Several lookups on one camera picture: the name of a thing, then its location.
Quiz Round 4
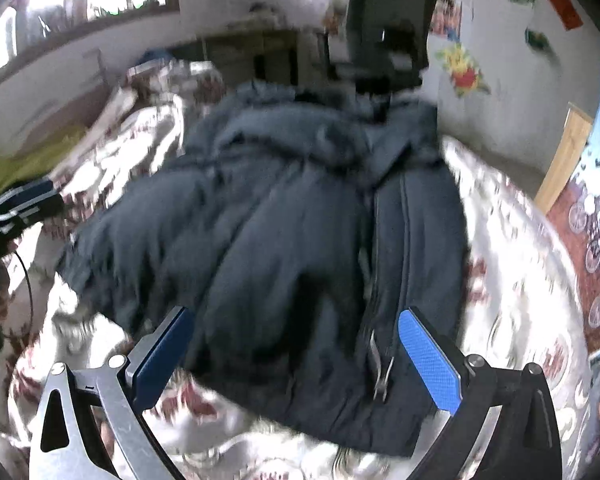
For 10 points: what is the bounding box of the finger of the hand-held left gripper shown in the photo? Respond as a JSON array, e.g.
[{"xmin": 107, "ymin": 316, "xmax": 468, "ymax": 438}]
[
  {"xmin": 0, "ymin": 199, "xmax": 66, "ymax": 243},
  {"xmin": 0, "ymin": 178, "xmax": 57, "ymax": 222}
]

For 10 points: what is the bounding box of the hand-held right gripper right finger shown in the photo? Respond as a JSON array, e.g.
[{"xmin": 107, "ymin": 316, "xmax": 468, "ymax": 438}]
[{"xmin": 397, "ymin": 306, "xmax": 563, "ymax": 480}]

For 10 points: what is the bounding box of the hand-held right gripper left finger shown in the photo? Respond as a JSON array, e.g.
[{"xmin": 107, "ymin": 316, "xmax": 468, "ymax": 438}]
[{"xmin": 27, "ymin": 305, "xmax": 196, "ymax": 480}]

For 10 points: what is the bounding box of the dark navy padded jacket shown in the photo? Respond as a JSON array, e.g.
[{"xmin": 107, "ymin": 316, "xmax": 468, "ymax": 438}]
[{"xmin": 55, "ymin": 80, "xmax": 473, "ymax": 458}]

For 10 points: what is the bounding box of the yellow-green blanket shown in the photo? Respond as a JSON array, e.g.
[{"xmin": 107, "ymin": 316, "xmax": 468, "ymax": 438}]
[{"xmin": 0, "ymin": 125, "xmax": 88, "ymax": 196}]

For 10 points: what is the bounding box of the floral satin bedspread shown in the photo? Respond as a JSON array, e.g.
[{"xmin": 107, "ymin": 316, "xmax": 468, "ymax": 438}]
[{"xmin": 0, "ymin": 57, "xmax": 600, "ymax": 480}]

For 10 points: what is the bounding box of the dark blue pillow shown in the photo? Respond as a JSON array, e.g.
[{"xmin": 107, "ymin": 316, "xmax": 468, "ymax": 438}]
[{"xmin": 130, "ymin": 49, "xmax": 173, "ymax": 68}]

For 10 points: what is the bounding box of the blue dotted curtain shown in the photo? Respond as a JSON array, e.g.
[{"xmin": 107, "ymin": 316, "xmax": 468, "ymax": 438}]
[{"xmin": 545, "ymin": 52, "xmax": 600, "ymax": 461}]

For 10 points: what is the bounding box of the light wooden board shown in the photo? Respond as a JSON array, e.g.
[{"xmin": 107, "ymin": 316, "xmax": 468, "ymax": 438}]
[{"xmin": 534, "ymin": 102, "xmax": 595, "ymax": 213}]

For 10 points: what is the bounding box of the wooden corner desk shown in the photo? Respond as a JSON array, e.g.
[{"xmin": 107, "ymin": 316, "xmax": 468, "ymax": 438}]
[{"xmin": 172, "ymin": 25, "xmax": 306, "ymax": 91}]

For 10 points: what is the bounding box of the green hanging ornament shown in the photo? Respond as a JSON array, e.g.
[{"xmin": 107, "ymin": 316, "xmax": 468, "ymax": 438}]
[{"xmin": 525, "ymin": 27, "xmax": 551, "ymax": 51}]

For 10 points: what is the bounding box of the cartoon poster behind chair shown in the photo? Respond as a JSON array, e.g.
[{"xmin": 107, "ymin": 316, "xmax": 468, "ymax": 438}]
[{"xmin": 430, "ymin": 0, "xmax": 463, "ymax": 38}]

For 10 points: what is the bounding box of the black mesh office chair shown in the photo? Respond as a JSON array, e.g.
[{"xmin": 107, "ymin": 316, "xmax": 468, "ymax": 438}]
[{"xmin": 325, "ymin": 0, "xmax": 441, "ymax": 101}]

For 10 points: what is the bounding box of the black cable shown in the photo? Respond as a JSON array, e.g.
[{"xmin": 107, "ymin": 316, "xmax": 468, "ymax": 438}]
[{"xmin": 7, "ymin": 249, "xmax": 37, "ymax": 343}]

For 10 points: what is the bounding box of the yellow bear wall sticker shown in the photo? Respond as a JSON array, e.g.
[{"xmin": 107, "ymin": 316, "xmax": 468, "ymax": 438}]
[{"xmin": 434, "ymin": 42, "xmax": 492, "ymax": 98}]

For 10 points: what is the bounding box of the red paper wall card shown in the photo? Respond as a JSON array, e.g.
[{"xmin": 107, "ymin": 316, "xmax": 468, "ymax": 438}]
[{"xmin": 545, "ymin": 0, "xmax": 584, "ymax": 31}]

